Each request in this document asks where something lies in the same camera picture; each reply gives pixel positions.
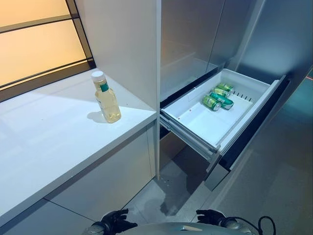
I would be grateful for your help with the bright green drink can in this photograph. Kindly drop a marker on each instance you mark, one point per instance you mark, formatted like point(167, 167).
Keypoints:
point(210, 102)

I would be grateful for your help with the white fridge drawer bin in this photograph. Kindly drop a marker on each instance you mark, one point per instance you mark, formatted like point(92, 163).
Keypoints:
point(195, 122)

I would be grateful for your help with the white tall cabinet panel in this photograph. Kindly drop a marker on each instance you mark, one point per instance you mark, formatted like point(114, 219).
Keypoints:
point(122, 49)

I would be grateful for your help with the steel fridge drawer front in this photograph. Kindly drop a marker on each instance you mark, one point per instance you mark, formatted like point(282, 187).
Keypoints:
point(247, 137)

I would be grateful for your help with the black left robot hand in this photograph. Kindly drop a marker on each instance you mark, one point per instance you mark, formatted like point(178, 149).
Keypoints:
point(116, 220)

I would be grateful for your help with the yellow drink bottle white cap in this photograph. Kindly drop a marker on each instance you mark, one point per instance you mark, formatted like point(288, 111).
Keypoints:
point(107, 102)

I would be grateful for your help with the stainless steel fridge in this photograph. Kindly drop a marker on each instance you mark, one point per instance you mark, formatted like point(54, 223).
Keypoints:
point(190, 36)

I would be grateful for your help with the glowing window dark frame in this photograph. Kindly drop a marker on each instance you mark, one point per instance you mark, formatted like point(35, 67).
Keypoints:
point(36, 44)

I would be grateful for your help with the grey robot torso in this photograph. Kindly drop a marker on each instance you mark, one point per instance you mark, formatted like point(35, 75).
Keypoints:
point(185, 230)

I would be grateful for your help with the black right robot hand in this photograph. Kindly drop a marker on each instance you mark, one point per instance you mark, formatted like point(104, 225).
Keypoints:
point(211, 218)

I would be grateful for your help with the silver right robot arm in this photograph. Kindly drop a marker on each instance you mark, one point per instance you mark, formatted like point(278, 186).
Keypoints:
point(234, 226)

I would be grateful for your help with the teal green drink can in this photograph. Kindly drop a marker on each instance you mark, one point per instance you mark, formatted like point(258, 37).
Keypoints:
point(225, 101)

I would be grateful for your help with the white counter cabinet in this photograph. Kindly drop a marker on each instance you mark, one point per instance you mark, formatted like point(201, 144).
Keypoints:
point(49, 137)

